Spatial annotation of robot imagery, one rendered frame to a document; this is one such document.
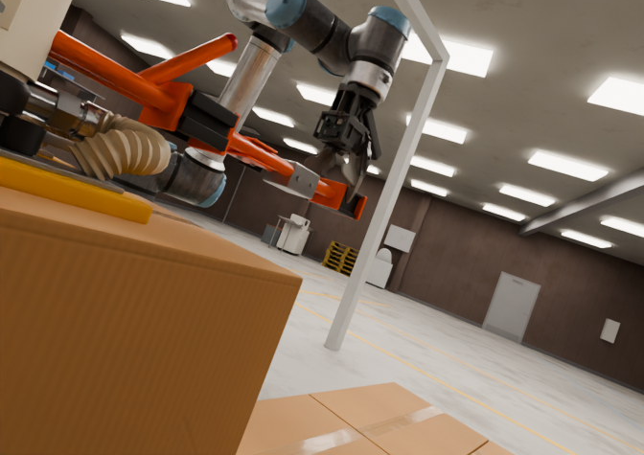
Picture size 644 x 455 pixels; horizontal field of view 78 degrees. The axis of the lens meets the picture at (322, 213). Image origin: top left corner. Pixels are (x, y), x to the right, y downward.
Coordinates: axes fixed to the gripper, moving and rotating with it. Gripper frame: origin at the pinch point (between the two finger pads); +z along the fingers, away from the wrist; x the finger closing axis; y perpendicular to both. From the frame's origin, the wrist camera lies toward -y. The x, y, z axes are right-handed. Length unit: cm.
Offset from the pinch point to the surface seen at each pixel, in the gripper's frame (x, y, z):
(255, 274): 23.2, 34.1, 13.9
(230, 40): 2.1, 33.2, -11.0
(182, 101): 5.2, 37.6, -0.3
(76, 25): -1082, -207, -247
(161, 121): 2.8, 37.8, 2.6
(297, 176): 3.9, 14.3, 0.8
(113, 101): -1192, -385, -139
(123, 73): 4.2, 44.2, 0.1
